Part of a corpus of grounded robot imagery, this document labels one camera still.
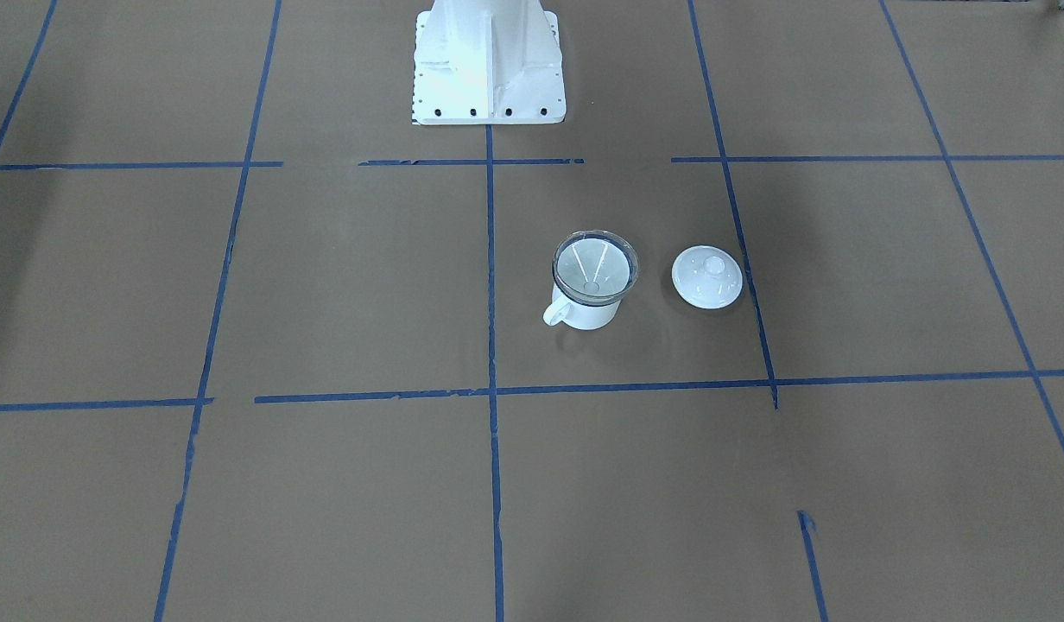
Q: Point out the white enamel cup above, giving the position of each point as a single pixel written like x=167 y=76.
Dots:
x=584 y=313

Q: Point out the white cup lid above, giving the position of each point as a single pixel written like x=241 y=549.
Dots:
x=707 y=277

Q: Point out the white pedestal column base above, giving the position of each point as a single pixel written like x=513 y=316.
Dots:
x=488 y=62

